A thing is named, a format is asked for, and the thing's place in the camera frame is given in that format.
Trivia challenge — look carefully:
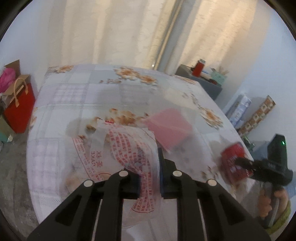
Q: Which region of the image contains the red snack packet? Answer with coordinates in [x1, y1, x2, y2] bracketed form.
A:
[220, 142, 254, 185]

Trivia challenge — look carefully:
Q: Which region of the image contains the red printed plastic bag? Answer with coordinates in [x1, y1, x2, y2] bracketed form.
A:
[71, 121, 160, 214]

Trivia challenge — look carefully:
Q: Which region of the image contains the pink foam sheet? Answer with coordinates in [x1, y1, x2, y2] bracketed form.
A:
[142, 108, 193, 152]

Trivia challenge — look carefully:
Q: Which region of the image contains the green fuzzy sleeve forearm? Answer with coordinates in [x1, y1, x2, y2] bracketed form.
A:
[266, 201, 291, 235]

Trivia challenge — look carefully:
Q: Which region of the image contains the person's right hand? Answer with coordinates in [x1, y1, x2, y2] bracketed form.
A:
[257, 185, 290, 220]

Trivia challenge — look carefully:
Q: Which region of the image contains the patterned flat box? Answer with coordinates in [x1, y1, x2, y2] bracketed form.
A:
[238, 95, 276, 138]

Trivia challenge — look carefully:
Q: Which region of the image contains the white blue package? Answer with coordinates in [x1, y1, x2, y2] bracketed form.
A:
[226, 94, 251, 127]

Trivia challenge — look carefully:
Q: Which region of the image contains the floral tablecloth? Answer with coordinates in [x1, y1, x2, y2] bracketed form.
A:
[27, 64, 255, 240]

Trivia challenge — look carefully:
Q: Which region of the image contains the grey cabinet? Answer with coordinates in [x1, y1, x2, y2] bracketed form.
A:
[175, 64, 222, 100]

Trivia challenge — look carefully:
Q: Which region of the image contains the teal box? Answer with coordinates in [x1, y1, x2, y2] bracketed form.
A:
[211, 71, 227, 85]

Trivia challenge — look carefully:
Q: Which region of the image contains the red canister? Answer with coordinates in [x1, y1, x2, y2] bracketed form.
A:
[192, 59, 206, 77]

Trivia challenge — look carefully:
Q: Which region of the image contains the red gift bag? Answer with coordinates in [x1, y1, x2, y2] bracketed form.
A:
[4, 77, 35, 133]

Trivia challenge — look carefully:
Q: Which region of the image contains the pink bag in carton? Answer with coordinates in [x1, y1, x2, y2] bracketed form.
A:
[1, 60, 21, 93]

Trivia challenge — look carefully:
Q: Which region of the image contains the cream window curtain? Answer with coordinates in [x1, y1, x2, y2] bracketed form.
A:
[47, 0, 258, 75]

